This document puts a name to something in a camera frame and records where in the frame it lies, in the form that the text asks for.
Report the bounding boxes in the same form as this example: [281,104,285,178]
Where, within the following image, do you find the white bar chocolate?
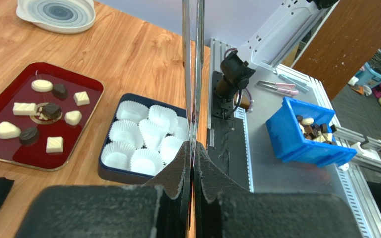
[12,102,38,116]

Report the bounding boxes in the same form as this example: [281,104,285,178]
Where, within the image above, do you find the dark round chocolate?
[19,127,40,146]

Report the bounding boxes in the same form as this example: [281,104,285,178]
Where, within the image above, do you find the white oval chocolate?
[31,79,53,92]

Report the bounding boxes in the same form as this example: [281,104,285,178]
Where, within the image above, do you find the white square chocolate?
[46,137,64,153]
[73,91,90,106]

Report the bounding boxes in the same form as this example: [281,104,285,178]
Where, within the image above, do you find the blue plastic bin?
[266,97,357,167]

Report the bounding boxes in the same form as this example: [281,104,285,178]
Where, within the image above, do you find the metal serving tongs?
[181,0,206,156]

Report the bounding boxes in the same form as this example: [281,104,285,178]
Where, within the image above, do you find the white round plate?
[16,0,96,34]

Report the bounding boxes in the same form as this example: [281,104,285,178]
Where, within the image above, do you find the red lacquer tray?
[0,62,104,171]

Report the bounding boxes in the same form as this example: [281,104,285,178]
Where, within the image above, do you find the dark square chocolate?
[42,103,62,119]

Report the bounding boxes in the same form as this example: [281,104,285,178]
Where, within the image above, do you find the pink handled tongs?
[256,80,299,96]

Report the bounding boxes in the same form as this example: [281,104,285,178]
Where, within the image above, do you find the white rounded chocolate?
[64,110,82,126]

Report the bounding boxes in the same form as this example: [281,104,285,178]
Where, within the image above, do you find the navy box with paper cups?
[98,93,188,184]

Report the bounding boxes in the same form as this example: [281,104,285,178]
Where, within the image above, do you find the dark leaf chocolate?
[51,83,68,100]

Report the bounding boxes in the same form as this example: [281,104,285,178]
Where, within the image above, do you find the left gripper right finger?
[194,143,362,238]

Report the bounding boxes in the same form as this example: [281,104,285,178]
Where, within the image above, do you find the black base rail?
[207,70,254,192]

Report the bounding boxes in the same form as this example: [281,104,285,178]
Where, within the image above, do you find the white teardrop chocolate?
[0,121,21,139]

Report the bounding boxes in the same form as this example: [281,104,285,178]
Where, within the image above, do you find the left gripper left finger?
[15,142,191,238]

